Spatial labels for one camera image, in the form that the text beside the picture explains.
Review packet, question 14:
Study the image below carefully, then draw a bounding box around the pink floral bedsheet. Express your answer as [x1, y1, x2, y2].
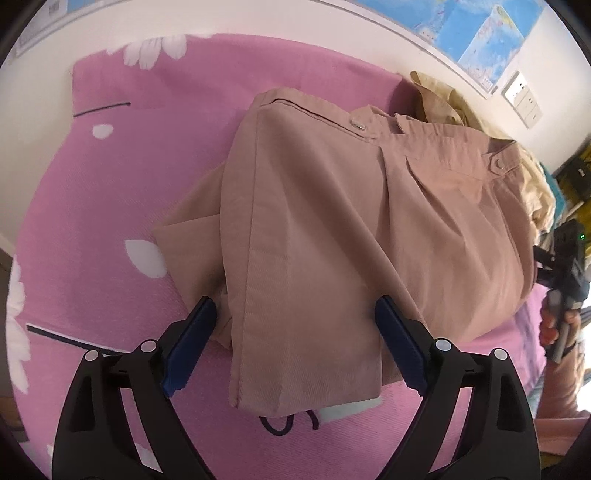
[7, 32, 555, 480]

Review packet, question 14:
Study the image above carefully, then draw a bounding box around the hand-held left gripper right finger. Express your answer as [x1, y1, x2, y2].
[374, 295, 541, 480]

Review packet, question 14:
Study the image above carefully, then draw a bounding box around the cream cloth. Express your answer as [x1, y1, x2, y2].
[409, 69, 557, 241]

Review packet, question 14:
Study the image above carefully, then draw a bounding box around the white wall switch panel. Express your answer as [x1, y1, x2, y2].
[501, 69, 544, 130]

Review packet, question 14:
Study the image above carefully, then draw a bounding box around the yellow bag with black pocket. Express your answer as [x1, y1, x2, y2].
[551, 141, 591, 217]

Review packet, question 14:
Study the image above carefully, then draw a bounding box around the light blue cloth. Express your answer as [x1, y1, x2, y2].
[529, 364, 548, 418]

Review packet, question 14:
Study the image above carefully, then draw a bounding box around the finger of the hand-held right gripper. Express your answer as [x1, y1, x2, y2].
[532, 244, 556, 285]

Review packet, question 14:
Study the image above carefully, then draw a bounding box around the teal cloth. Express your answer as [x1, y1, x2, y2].
[538, 164, 566, 222]

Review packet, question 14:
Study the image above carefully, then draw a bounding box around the wall map poster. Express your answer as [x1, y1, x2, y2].
[14, 0, 544, 97]

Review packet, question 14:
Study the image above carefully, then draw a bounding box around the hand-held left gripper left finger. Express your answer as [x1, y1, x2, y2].
[52, 295, 218, 480]

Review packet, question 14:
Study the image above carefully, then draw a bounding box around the person's right hand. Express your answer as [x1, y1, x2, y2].
[538, 294, 583, 352]

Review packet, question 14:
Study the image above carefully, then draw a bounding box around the person's right forearm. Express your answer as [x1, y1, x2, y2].
[533, 342, 591, 459]

